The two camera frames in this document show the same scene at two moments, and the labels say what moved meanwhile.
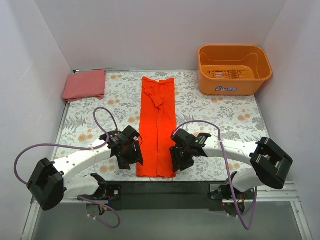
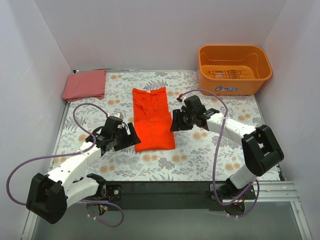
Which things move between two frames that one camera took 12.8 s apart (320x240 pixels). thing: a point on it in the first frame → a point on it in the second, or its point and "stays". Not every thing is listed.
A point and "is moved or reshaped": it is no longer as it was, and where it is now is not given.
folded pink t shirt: [85, 85] stays
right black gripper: [180, 158] → [182, 120]
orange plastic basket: [230, 70] stays
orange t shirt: [158, 124] is moved or reshaped
